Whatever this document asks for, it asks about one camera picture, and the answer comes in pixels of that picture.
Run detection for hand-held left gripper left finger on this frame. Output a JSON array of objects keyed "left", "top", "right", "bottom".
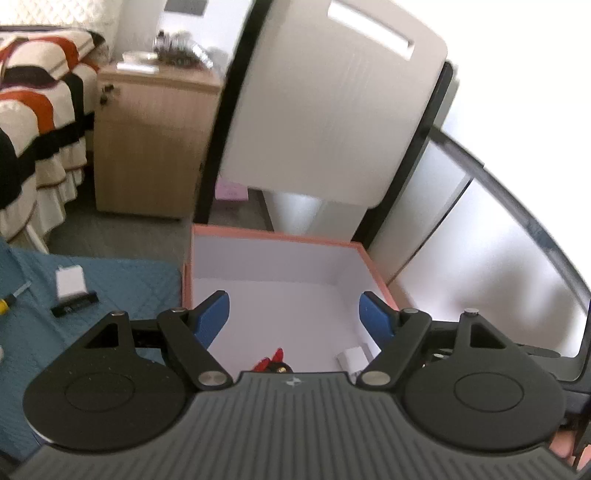
[{"left": 84, "top": 290, "right": 234, "bottom": 393}]

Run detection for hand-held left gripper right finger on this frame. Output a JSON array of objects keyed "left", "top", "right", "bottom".
[{"left": 355, "top": 291, "right": 509, "bottom": 392}]

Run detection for white power adapter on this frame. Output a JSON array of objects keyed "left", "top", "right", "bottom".
[{"left": 335, "top": 344, "right": 382, "bottom": 384}]

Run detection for red handled pliers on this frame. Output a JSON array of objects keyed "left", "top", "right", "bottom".
[{"left": 252, "top": 346, "right": 294, "bottom": 374}]

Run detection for pink cardboard box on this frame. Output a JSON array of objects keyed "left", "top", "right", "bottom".
[{"left": 181, "top": 224, "right": 402, "bottom": 376}]

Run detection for blue quilted mat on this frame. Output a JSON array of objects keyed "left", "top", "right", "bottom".
[{"left": 0, "top": 235, "right": 186, "bottom": 459}]

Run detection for pink floor item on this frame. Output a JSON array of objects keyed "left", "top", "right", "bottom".
[{"left": 215, "top": 180, "right": 250, "bottom": 202}]

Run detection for white panel with black rim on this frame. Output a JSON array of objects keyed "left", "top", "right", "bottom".
[{"left": 369, "top": 128, "right": 591, "bottom": 384}]

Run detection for black rectangular device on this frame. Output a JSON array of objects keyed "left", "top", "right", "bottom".
[{"left": 50, "top": 292, "right": 100, "bottom": 318}]

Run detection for white charger block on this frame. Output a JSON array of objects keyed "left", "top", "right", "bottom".
[{"left": 55, "top": 266, "right": 89, "bottom": 299}]

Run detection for wooden nightstand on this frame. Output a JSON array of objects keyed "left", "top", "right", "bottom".
[{"left": 93, "top": 62, "right": 225, "bottom": 221}]

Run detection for white chair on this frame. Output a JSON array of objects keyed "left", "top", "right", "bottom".
[{"left": 192, "top": 0, "right": 461, "bottom": 259}]

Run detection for striped bed blanket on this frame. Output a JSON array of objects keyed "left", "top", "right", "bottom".
[{"left": 0, "top": 28, "right": 112, "bottom": 256}]

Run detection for flat white box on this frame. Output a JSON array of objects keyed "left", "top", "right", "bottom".
[{"left": 116, "top": 51, "right": 159, "bottom": 73}]

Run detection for clutter on cabinet top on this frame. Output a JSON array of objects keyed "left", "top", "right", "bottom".
[{"left": 154, "top": 30, "right": 214, "bottom": 69}]

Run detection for cream quilted headboard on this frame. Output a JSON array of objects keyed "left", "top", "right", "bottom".
[{"left": 0, "top": 0, "right": 122, "bottom": 34}]

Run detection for yellow handled screwdriver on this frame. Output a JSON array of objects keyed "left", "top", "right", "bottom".
[{"left": 0, "top": 281, "right": 33, "bottom": 317}]

